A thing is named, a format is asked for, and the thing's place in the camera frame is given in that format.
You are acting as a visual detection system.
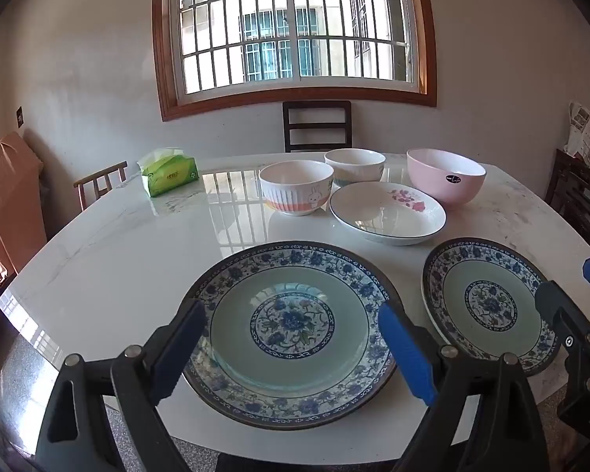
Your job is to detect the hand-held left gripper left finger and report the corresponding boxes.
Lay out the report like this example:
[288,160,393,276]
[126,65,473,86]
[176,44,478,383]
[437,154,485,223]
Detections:
[34,298,207,472]

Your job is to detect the white bowl with blue pattern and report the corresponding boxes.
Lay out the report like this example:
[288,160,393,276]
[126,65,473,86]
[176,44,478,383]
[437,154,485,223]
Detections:
[324,148,386,189]

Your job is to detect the white plate with pink flower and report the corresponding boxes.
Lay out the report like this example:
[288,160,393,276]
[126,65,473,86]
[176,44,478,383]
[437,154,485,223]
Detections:
[329,181,447,247]

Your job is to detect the small blue floral plate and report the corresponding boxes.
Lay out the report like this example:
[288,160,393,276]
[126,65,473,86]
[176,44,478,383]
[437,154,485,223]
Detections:
[421,237,562,377]

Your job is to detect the brown cardboard box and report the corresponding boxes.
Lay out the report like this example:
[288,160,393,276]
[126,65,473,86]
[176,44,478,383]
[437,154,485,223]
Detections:
[0,130,48,276]

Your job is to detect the wooden framed barred window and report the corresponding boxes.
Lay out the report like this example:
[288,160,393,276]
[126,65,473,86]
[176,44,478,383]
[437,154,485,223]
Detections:
[152,0,438,122]

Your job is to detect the hanging printed papers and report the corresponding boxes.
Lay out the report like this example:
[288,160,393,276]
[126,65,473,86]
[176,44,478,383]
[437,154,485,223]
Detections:
[564,100,590,179]

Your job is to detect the green tissue pack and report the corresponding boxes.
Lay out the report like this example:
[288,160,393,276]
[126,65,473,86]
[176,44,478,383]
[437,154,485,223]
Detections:
[136,147,200,198]

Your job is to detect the white bowl with rabbit print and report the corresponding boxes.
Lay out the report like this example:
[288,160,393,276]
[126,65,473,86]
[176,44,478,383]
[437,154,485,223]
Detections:
[258,160,335,217]

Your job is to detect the dark wooden chair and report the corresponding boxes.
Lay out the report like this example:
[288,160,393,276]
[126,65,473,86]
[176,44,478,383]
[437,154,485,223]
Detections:
[544,149,590,265]
[282,100,353,153]

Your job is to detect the light wooden chair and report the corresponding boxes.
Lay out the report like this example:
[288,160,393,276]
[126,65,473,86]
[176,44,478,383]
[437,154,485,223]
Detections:
[74,160,129,210]

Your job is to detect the dark wooden chair back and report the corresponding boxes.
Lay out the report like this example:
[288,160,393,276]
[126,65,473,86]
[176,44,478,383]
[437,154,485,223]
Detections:
[282,100,353,153]

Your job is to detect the large blue floral plate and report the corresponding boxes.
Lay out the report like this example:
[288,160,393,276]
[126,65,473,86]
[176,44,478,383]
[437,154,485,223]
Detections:
[182,241,405,430]

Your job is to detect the pink bowl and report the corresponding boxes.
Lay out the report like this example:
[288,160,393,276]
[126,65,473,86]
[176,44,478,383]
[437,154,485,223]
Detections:
[406,148,487,210]

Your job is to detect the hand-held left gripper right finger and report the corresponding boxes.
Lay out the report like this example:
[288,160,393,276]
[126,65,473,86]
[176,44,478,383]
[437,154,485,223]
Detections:
[378,302,551,472]

